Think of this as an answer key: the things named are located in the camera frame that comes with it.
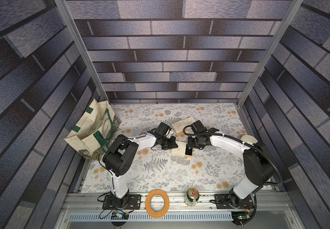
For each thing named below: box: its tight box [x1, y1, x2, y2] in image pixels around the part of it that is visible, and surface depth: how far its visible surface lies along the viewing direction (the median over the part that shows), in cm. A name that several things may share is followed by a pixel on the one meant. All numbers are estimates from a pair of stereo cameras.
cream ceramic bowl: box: [240, 134, 258, 144], surface depth 94 cm
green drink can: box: [184, 187, 200, 207], surface depth 68 cm
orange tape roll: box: [144, 188, 170, 219], surface depth 72 cm
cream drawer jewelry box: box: [171, 140, 193, 159], surface depth 92 cm
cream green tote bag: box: [63, 98, 123, 161], surface depth 89 cm
